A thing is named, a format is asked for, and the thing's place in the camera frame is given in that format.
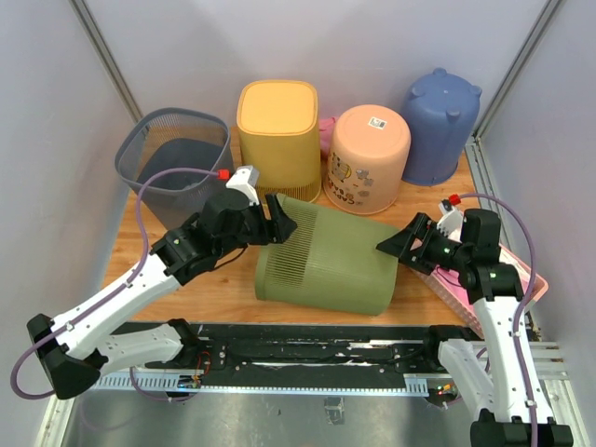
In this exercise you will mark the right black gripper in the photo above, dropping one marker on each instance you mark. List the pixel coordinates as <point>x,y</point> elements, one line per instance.
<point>424,228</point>

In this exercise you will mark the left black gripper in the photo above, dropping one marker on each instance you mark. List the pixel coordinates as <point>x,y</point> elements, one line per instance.
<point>283,227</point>

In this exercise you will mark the green mesh waste bin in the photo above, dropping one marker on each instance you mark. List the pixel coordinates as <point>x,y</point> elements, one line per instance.
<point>330,261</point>

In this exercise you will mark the yellow slatted waste bin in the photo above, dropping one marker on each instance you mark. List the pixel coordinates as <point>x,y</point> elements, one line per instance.
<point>277,123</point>

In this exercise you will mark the peach cartoon plastic bucket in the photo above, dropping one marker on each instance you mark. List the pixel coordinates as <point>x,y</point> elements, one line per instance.
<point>368,153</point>

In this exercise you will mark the large blue plastic bucket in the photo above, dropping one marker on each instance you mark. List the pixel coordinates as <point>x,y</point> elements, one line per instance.
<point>440,110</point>

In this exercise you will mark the grey mesh waste bin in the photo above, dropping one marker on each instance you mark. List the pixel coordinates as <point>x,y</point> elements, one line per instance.
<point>172,138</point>

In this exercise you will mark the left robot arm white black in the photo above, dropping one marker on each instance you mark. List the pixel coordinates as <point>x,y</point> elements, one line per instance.
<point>77,348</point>

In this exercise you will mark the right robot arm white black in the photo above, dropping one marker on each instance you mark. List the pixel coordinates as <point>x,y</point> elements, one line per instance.
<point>505,399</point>

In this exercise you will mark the pink perforated basket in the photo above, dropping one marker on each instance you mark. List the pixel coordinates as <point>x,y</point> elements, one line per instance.
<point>445,285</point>

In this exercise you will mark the folded pink shirt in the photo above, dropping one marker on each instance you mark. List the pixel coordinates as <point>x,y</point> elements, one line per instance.
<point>326,127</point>

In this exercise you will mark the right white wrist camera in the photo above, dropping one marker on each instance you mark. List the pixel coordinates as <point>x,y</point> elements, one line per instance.
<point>451,221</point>

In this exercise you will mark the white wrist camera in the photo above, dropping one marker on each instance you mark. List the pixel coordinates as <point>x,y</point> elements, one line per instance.
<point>244,180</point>
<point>451,221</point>

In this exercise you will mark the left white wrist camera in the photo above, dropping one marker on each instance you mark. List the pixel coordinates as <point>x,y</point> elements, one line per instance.
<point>244,180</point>

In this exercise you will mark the right aluminium frame post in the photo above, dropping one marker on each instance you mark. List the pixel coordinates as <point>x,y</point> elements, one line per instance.
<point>539,29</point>

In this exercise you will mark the aluminium frame post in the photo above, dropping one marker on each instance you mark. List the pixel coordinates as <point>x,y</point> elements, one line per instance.
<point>539,29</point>
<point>97,40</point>

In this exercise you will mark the white slotted cable duct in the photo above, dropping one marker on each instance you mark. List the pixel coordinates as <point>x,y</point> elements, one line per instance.
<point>327,381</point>

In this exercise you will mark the left aluminium frame post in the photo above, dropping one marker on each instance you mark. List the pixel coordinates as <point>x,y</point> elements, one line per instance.
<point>97,40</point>

